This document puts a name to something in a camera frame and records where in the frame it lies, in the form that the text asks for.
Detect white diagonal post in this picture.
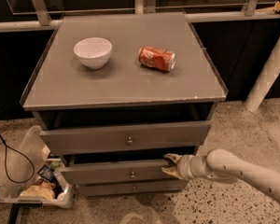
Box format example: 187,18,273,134
244,36,280,112

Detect green snack packet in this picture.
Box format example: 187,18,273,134
49,161,62,170

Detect clear plastic bin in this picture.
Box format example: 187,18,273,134
0,125,73,208

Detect grey bottom drawer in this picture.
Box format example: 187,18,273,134
77,179,188,197

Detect black cable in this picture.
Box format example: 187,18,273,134
0,121,35,184

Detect white metal railing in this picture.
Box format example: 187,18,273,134
0,0,280,33

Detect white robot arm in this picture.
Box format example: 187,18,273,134
161,149,280,203

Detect grey drawer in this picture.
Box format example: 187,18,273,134
60,154,171,185
40,121,211,155
77,179,188,197

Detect grey drawer cabinet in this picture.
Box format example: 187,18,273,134
20,12,229,198

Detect grey top drawer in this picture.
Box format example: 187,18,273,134
40,121,211,155

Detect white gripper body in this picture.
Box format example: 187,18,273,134
176,155,208,181

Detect dark blue snack packet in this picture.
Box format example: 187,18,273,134
37,164,55,182

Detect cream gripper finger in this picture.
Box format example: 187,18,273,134
163,153,182,165
161,166,181,179

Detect yellow chip bag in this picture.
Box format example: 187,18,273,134
21,179,56,200

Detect red soda can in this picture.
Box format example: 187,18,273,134
138,46,175,72

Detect white ceramic bowl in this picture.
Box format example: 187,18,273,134
74,37,113,69

